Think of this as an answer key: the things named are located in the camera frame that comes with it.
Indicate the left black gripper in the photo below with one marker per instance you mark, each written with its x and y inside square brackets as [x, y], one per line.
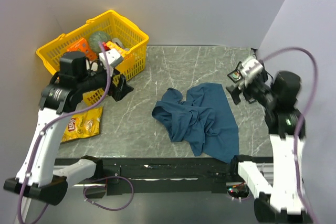
[122, 88]

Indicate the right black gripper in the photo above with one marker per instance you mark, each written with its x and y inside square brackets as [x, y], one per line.
[234, 91]

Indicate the round pale green brooch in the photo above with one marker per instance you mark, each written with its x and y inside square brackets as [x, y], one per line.
[236, 75]

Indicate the dark blue t-shirt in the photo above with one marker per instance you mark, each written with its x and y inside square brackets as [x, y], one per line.
[203, 118]

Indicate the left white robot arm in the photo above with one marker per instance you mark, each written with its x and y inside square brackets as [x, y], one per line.
[37, 178]

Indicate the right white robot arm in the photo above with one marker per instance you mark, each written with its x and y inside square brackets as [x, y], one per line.
[277, 201]

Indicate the orange yellow snack box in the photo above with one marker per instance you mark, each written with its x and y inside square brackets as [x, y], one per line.
[119, 49]

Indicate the yellow chips bag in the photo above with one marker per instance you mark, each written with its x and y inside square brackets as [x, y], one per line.
[83, 125]

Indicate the yellow plastic shopping basket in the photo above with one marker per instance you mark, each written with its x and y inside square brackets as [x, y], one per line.
[110, 22]

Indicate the green round melon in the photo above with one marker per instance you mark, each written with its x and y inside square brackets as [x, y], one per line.
[96, 38]

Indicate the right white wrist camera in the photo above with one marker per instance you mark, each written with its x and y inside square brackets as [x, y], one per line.
[250, 69]

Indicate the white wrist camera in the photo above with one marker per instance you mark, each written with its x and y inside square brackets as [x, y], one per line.
[113, 58]
[250, 69]

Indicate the black square frame marker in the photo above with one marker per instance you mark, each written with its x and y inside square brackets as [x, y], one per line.
[237, 69]

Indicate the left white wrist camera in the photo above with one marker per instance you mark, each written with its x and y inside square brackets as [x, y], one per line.
[113, 58]

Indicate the aluminium extrusion rail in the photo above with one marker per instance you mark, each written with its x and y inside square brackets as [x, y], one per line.
[267, 170]

